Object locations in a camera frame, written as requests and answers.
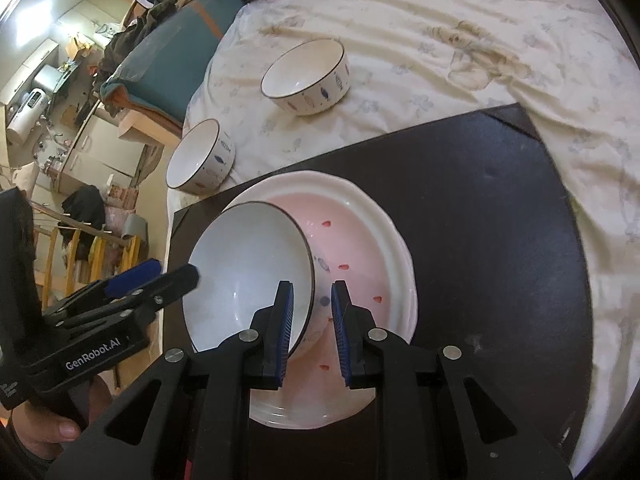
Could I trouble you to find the white water heater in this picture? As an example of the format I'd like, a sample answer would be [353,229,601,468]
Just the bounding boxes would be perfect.
[5,87,51,146]

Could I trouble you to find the grey bin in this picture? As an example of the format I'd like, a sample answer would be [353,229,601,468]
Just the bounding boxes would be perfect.
[122,212,149,241]

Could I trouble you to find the teal padded bed panel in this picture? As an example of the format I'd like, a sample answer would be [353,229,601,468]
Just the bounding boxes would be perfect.
[100,0,246,131]

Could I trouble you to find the black board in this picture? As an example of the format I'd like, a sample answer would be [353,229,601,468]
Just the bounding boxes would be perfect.
[162,102,593,480]

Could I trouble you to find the black cloth bundle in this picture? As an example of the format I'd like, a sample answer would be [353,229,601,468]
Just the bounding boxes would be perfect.
[61,185,106,226]

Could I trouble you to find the bed with white printed sheet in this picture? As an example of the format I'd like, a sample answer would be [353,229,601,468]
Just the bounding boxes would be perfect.
[165,0,640,476]

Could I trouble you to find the dark camouflage cloth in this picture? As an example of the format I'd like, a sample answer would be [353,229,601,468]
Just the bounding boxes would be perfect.
[97,0,201,91]

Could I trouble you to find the white bowl with black rim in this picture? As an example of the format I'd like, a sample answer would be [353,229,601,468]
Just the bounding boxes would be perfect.
[166,118,237,196]
[260,38,351,117]
[181,201,333,361]

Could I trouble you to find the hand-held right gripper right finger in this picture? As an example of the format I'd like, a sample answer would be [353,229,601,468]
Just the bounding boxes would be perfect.
[330,280,573,480]

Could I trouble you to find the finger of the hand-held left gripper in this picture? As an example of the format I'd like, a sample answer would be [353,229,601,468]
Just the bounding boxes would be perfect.
[42,258,164,318]
[50,264,201,331]

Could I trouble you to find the yellow wooden rack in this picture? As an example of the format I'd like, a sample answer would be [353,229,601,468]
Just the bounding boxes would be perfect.
[32,220,143,311]

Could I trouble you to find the pink patterned box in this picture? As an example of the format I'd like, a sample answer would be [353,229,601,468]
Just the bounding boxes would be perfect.
[107,185,138,209]

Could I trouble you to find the light wooden side table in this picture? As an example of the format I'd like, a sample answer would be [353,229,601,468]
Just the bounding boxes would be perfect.
[117,107,186,148]

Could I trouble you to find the white kitchen base cabinet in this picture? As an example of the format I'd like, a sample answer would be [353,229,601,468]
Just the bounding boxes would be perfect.
[57,105,146,196]

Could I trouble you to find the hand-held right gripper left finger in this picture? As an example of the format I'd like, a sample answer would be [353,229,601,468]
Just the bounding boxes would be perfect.
[45,280,297,480]

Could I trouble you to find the white upper kitchen cabinets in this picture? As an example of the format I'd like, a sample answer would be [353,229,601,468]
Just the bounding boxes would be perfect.
[0,37,61,103]

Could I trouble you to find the person's left hand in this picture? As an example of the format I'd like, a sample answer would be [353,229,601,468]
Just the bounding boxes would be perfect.
[10,374,115,463]

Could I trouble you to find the silver range hood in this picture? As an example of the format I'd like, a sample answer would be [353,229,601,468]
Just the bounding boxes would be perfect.
[32,65,67,95]

